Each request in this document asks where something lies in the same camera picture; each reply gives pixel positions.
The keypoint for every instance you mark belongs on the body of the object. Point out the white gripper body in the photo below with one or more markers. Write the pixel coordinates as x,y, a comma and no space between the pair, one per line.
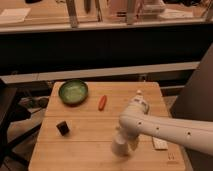
128,138

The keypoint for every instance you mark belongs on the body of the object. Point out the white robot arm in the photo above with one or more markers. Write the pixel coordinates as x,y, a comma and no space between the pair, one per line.
134,121

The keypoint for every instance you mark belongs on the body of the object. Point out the white rectangular sponge block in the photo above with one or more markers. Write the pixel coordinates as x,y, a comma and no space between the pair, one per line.
159,144

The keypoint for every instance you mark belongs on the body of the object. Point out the white glue bottle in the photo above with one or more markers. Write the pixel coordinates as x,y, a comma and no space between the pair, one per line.
139,94

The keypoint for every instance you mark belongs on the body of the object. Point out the orange carrot toy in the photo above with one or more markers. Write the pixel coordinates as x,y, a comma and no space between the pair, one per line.
102,103

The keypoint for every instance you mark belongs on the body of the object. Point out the green bowl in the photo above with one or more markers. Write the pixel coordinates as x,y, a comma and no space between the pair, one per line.
73,92

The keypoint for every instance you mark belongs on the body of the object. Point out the white paper sheet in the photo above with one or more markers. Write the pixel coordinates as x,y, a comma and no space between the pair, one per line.
16,15

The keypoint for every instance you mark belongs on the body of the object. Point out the metal frame post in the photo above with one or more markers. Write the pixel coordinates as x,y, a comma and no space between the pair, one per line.
72,13

